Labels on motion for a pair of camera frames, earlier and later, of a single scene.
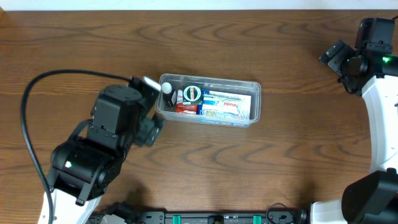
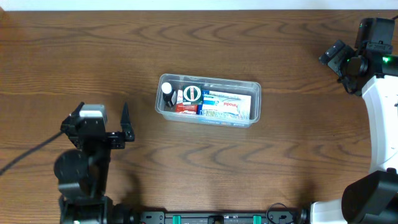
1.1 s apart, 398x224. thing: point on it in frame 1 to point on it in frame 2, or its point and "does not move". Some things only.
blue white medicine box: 220,104 does not move
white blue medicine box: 226,105 does not move
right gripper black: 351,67 does not move
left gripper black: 149,131 to 101,137
